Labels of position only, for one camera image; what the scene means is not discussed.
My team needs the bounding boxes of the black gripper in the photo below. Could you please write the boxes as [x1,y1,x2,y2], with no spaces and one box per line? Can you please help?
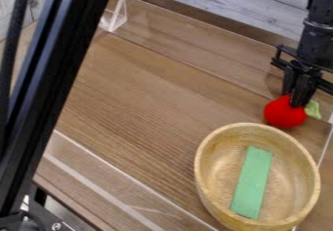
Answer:
[270,0,333,108]

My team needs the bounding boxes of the red plush strawberry toy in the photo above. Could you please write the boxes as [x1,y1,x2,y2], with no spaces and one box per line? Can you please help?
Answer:
[262,95,320,128]

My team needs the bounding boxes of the wooden bowl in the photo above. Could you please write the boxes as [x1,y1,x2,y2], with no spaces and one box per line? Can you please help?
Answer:
[194,123,319,231]

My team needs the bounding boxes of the green rectangular block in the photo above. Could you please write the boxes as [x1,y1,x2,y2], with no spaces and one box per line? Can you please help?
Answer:
[230,146,272,219]

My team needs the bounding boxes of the clear acrylic corner bracket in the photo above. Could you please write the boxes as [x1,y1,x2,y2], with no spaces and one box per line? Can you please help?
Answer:
[98,0,127,32]

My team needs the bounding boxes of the clear acrylic front wall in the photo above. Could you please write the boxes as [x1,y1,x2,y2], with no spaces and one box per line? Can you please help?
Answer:
[34,132,218,231]

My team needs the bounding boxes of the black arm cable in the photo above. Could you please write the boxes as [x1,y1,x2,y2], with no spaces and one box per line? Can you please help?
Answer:
[0,0,34,158]

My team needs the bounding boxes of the black metal table mount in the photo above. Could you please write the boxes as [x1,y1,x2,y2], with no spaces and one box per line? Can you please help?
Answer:
[0,185,75,231]

